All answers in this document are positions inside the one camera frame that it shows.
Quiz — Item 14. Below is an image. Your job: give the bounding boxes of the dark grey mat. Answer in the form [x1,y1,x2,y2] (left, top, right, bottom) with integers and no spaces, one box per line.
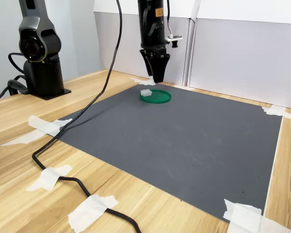
[53,82,283,223]

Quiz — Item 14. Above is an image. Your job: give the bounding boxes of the long black camera cable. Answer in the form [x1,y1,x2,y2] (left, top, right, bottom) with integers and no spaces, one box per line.
[32,0,143,233]

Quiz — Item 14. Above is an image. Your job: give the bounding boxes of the round green lid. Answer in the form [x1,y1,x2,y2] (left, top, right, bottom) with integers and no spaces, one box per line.
[139,89,172,104]

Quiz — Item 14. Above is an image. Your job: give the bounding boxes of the thin camera wire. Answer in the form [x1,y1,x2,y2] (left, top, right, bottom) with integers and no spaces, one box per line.
[166,0,173,38]

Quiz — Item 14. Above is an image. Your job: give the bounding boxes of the small wrist camera board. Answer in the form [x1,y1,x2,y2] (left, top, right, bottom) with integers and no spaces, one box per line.
[164,35,183,49]

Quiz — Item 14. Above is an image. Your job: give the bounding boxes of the white masking tape piece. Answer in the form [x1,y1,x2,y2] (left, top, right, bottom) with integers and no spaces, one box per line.
[67,194,119,232]
[0,115,73,147]
[261,105,291,122]
[26,165,73,192]
[223,199,291,233]
[130,77,156,86]

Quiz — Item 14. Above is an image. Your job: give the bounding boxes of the white foam board partition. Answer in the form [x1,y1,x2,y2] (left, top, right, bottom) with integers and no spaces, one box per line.
[94,0,201,87]
[187,0,291,111]

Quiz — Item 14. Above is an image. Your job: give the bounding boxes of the thin black base cable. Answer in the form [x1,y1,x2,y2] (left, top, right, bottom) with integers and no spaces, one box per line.
[8,52,27,75]

